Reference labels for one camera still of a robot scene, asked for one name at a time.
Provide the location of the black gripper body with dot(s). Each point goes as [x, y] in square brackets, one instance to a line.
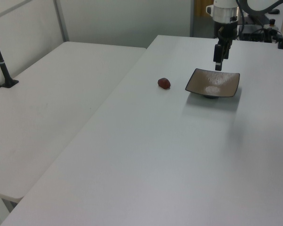
[227, 30]

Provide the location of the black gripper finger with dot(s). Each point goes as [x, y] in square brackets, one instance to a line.
[227, 51]
[218, 56]

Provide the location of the small brown round food item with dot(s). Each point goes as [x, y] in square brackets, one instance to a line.
[164, 83]

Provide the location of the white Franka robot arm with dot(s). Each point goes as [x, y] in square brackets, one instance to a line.
[224, 10]

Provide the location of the square brown ceramic plate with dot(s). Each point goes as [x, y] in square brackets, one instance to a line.
[213, 82]

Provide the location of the black equipment box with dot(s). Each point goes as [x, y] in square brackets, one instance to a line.
[254, 33]

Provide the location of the grey metal partition post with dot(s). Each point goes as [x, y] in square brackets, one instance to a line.
[62, 20]

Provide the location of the black camera stand pole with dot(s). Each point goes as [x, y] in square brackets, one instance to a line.
[1, 62]

